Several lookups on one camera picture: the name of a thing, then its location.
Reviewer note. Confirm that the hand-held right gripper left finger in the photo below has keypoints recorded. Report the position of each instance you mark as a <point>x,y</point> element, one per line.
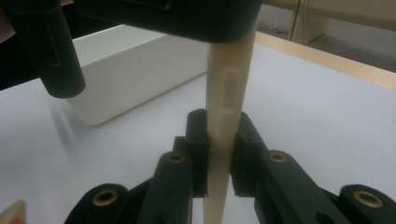
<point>196,155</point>

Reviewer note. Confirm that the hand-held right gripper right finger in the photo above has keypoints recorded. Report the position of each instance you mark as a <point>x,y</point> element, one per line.
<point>267,180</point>

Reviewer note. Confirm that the illustrated wooden board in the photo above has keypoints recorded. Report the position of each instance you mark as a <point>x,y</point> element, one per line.
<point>227,93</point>

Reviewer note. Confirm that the white plastic box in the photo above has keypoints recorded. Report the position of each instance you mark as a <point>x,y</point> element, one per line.
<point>134,77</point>

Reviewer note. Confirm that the light wooden shelf unit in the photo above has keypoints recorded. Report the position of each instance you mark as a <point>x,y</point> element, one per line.
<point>327,15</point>

